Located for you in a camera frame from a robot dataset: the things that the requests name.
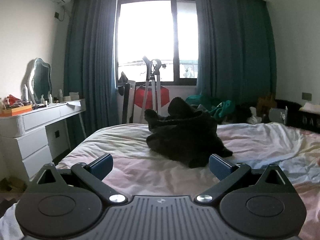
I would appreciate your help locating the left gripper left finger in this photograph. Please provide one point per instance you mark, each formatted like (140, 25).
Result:
(91, 176)

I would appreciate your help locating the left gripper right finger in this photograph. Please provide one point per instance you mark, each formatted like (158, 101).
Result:
(229, 175)

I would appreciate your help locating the black knit garment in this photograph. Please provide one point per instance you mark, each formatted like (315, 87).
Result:
(187, 135)

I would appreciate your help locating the green clothes pile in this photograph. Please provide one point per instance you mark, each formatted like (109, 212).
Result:
(217, 108)

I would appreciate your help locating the white dressing table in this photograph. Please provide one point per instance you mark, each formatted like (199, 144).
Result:
(24, 141)

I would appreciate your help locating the black bedside cabinet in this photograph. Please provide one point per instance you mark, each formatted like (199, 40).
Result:
(289, 114)

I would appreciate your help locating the orange flat box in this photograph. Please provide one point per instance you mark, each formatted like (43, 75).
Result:
(15, 111)

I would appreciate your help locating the white bottle on dresser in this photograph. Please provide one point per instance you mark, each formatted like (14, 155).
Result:
(25, 97)

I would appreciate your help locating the left teal curtain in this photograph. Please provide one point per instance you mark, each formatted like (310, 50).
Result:
(89, 66)

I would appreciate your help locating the teal curtain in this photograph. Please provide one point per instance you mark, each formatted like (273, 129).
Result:
(89, 66)
(237, 56)

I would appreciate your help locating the right teal curtain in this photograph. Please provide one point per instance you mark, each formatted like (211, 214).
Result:
(237, 56)

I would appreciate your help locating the white tripod stand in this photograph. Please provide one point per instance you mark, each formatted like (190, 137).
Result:
(153, 78)

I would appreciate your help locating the black framed window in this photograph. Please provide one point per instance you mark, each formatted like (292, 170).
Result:
(158, 29)

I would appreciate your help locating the wavy frame vanity mirror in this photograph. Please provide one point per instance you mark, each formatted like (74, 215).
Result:
(39, 81)

